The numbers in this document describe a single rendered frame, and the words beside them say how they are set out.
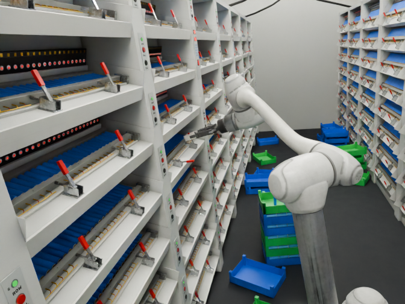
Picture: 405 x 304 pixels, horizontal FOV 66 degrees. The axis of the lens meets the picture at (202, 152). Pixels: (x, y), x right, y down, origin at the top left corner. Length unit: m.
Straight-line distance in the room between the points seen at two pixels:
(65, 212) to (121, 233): 0.29
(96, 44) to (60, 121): 0.48
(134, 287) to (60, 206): 0.45
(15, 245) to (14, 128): 0.20
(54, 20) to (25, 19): 0.08
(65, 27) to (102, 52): 0.36
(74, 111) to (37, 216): 0.24
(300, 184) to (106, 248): 0.60
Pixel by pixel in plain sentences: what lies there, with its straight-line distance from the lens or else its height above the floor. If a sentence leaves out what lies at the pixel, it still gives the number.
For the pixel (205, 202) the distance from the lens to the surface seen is 1.94.
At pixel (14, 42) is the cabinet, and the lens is 0.97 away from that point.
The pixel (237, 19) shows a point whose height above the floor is 1.72.
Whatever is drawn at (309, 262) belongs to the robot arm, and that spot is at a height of 0.72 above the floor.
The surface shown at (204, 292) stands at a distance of 1.93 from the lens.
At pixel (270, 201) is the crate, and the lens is 2.19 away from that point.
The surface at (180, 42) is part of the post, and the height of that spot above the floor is 1.49.
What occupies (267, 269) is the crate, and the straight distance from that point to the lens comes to 2.22.
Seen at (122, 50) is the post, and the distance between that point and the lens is 1.12.
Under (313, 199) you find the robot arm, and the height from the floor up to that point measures 0.94.
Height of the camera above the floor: 1.42
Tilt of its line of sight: 18 degrees down
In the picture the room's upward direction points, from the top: 7 degrees counter-clockwise
